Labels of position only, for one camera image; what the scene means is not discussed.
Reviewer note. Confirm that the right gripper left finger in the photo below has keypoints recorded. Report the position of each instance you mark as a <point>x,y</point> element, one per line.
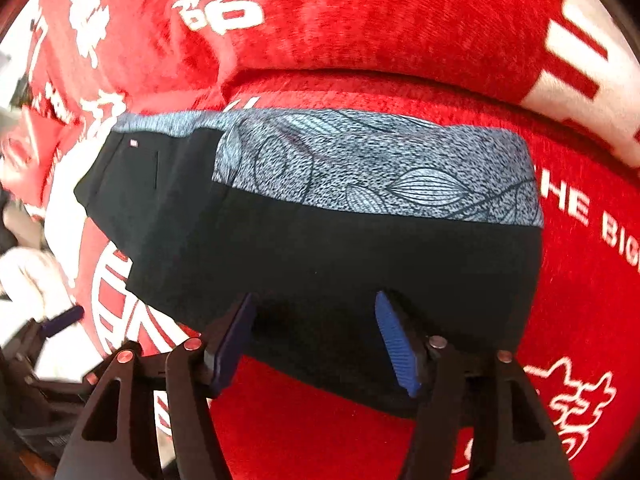
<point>116,435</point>

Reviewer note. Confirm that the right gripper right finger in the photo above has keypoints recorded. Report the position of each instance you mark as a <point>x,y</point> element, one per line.
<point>484,390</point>

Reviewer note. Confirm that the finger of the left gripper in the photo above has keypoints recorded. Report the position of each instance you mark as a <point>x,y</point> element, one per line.
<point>52,326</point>

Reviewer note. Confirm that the black pants with blue trim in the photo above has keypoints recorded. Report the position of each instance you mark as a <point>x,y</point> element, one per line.
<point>314,212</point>

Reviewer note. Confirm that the white fluffy cloth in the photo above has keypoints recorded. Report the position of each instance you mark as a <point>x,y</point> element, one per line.
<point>33,281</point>

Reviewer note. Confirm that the red quilt with white characters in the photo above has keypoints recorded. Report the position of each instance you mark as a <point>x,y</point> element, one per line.
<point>558,73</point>

